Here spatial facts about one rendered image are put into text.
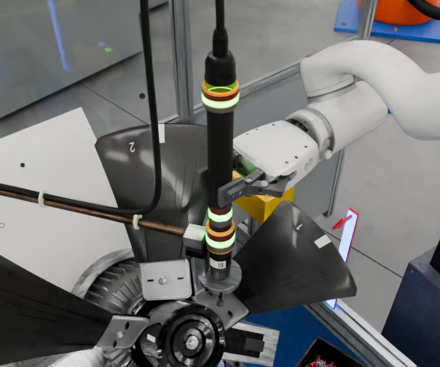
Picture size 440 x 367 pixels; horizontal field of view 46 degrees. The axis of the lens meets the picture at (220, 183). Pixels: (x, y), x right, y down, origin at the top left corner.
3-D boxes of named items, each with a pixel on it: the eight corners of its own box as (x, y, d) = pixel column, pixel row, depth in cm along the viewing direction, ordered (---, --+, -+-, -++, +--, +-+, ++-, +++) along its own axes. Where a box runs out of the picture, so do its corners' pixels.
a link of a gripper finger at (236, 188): (269, 196, 72) (232, 218, 69) (253, 184, 74) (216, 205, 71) (271, 179, 70) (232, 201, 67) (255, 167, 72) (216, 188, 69)
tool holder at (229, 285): (181, 286, 84) (178, 247, 77) (194, 253, 89) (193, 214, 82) (234, 299, 82) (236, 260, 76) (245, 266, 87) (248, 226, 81)
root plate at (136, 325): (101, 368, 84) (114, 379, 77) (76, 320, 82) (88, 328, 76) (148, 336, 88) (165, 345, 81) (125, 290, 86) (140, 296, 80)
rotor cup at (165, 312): (145, 389, 89) (175, 413, 78) (108, 315, 87) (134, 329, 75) (212, 341, 96) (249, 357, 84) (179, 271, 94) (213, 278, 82)
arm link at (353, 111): (323, 99, 75) (341, 158, 78) (380, 70, 82) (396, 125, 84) (286, 105, 83) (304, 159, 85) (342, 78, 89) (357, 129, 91)
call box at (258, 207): (223, 197, 141) (223, 167, 134) (251, 181, 146) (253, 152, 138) (263, 231, 132) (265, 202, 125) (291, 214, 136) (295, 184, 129)
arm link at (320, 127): (331, 170, 80) (318, 178, 79) (291, 141, 85) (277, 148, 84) (341, 125, 75) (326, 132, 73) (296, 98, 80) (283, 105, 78)
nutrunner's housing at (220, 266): (205, 293, 86) (197, 36, 55) (212, 274, 89) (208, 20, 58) (228, 298, 85) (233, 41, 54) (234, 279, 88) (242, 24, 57)
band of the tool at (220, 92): (197, 111, 62) (197, 91, 60) (208, 92, 65) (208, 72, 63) (232, 118, 61) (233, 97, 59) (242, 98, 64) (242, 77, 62)
